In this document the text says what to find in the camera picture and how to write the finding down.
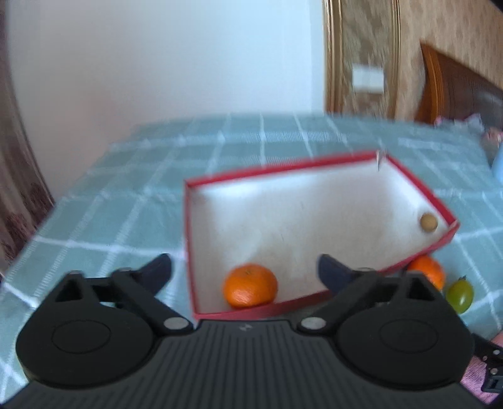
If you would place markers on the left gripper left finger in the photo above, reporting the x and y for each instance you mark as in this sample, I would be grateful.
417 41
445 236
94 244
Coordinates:
93 331

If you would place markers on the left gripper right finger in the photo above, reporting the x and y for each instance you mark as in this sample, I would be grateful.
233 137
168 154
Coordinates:
398 332

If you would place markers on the green tomato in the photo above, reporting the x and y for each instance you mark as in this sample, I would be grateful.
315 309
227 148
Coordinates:
460 295

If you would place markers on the orange mandarin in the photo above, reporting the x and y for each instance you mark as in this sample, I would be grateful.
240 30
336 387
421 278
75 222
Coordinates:
431 268
250 285

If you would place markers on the small brown longan fruit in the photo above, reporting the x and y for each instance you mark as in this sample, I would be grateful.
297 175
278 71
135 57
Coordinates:
428 222

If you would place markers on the red shallow cardboard box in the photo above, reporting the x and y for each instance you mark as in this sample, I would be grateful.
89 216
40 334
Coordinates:
362 209

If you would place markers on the teal plaid bed sheet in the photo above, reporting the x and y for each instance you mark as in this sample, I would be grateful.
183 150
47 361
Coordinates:
127 208

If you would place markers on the patterned curtain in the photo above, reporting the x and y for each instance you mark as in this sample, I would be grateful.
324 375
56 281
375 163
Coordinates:
25 198

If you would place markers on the wooden headboard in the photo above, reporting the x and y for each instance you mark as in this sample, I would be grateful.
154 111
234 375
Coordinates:
454 91

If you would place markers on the gold framed wallpaper panel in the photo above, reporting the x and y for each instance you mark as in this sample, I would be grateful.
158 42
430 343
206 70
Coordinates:
365 33

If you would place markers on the white wall switch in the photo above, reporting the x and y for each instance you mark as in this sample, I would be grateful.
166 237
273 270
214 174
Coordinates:
368 79

